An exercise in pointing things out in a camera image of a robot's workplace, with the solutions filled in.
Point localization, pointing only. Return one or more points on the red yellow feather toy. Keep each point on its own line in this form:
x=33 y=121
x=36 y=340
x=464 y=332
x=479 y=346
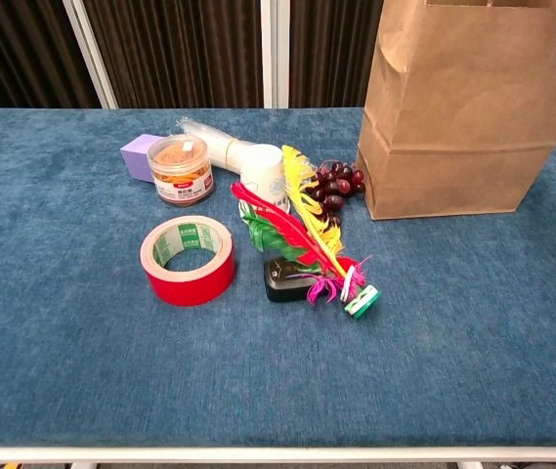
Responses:
x=297 y=234

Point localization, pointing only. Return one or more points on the white paper cup stack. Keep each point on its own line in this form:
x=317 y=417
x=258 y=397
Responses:
x=263 y=171

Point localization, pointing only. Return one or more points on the brown paper carrier bag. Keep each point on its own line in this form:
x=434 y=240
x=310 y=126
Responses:
x=453 y=98

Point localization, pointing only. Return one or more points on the black car key fob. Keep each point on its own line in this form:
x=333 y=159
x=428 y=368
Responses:
x=282 y=285

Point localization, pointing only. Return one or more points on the dark red grape bunch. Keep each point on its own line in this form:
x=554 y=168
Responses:
x=336 y=188

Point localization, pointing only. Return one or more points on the red tape roll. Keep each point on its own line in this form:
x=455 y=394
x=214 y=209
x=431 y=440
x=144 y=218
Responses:
x=189 y=288

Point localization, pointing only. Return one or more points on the bundle of clear straws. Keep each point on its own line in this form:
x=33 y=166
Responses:
x=219 y=146

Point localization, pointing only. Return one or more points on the clear jar of rubber bands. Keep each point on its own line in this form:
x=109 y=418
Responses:
x=182 y=181

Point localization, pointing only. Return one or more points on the purple cube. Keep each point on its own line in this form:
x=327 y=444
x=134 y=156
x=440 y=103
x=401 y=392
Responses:
x=133 y=156

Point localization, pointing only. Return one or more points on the black pleated curtain panel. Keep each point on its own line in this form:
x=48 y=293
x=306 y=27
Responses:
x=331 y=49
x=13 y=49
x=184 y=49

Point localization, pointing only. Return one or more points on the blue table cover cloth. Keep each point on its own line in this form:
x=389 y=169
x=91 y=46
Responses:
x=62 y=293

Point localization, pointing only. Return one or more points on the white partition post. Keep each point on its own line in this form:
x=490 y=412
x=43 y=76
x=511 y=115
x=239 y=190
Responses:
x=275 y=49
x=89 y=54

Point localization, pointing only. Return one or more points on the white table frame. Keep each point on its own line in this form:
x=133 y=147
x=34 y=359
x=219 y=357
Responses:
x=258 y=454

